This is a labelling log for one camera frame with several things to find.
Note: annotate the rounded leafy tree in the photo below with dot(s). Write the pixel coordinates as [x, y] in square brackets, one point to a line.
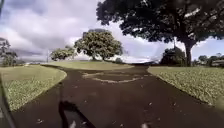
[98, 43]

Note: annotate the small low tree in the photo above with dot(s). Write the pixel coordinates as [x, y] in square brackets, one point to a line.
[61, 53]

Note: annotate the wide umbrella-shaped tree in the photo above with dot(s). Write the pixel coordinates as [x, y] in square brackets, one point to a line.
[160, 20]

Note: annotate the robot's own part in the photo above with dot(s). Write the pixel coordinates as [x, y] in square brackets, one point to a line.
[72, 125]
[144, 126]

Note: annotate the green grass lawn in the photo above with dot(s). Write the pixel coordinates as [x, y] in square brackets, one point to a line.
[88, 65]
[193, 80]
[26, 80]

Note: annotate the dark asphalt path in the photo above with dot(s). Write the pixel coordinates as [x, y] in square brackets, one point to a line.
[126, 100]

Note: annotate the group of dark trees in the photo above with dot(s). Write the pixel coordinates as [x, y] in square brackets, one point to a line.
[6, 56]
[210, 60]

